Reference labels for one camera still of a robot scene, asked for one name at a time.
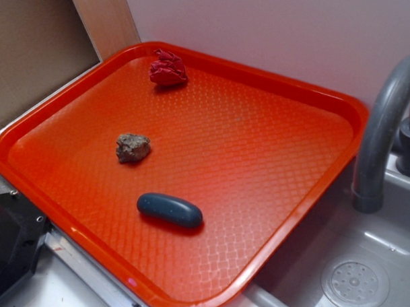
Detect brown grey rock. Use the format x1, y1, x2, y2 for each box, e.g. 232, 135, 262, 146
116, 133, 151, 164

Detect light wooden board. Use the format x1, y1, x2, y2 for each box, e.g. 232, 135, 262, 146
72, 0, 141, 61

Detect grey plastic toy sink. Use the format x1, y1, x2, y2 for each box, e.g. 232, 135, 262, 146
18, 154, 410, 307

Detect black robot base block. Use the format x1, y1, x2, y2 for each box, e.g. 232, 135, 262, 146
0, 193, 49, 301

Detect brown cardboard panel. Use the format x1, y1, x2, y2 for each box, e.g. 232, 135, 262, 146
0, 0, 98, 129

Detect grey curved faucet spout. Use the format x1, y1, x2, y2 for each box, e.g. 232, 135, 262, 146
351, 56, 410, 213

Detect orange plastic tray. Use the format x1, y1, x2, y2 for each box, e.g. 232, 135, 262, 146
0, 35, 372, 307

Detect dark green plastic pickle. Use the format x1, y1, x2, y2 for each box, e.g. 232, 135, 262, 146
137, 193, 203, 228

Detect round sink drain cover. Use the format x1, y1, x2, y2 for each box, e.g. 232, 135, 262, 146
321, 261, 384, 307

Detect crumpled red paper ball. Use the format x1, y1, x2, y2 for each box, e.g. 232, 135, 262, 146
149, 49, 188, 86

